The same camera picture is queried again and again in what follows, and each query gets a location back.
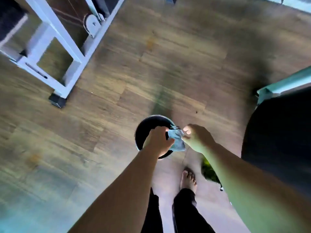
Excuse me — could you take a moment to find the green leafy object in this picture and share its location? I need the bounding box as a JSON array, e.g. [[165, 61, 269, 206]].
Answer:
[[201, 158, 221, 184]]

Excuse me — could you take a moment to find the person's left trouser leg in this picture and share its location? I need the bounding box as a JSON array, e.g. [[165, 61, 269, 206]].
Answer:
[[141, 187, 164, 233]]

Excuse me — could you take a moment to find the large black round cushion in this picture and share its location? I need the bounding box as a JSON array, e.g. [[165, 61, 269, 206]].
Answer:
[[241, 87, 311, 199]]

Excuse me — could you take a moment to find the pale teal frame bar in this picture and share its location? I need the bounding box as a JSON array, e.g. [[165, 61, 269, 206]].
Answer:
[[256, 67, 311, 105]]

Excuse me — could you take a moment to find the person's left forearm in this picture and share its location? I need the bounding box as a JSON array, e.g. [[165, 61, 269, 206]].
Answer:
[[69, 147, 159, 233]]

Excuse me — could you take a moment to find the person's right hand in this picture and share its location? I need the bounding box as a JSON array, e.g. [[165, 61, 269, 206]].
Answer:
[[181, 124, 217, 155]]

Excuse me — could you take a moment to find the person's left hand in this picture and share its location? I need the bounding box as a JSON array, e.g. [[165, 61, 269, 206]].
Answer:
[[143, 126, 175, 159]]

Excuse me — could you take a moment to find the black padded seat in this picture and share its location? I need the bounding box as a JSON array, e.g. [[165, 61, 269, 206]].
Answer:
[[0, 0, 28, 42]]

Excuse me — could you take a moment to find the white metal frame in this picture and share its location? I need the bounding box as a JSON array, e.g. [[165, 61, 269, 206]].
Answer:
[[0, 0, 127, 99]]

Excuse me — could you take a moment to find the black rubber frame foot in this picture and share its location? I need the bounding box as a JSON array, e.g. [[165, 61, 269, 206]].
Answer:
[[49, 93, 67, 109]]

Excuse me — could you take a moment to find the person's right foot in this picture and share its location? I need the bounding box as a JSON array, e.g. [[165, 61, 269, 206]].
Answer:
[[180, 167, 198, 194]]

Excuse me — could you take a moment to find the person's trouser leg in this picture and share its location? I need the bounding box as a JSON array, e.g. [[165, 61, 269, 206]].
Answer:
[[141, 187, 164, 233], [172, 188, 216, 233]]

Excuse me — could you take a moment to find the person's right forearm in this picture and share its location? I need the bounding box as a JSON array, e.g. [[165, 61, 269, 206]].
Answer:
[[204, 143, 311, 233]]

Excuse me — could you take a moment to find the white round wheel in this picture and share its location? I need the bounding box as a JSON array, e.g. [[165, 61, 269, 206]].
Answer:
[[83, 14, 102, 38]]

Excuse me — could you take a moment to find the light blue cloth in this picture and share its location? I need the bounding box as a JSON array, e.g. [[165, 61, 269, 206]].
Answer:
[[167, 126, 186, 152]]

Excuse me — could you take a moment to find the person's right trouser leg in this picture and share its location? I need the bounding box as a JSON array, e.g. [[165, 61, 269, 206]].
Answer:
[[172, 188, 216, 233]]

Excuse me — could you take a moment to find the round black bin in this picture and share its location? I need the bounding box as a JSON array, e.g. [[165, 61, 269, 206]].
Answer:
[[134, 115, 176, 160]]

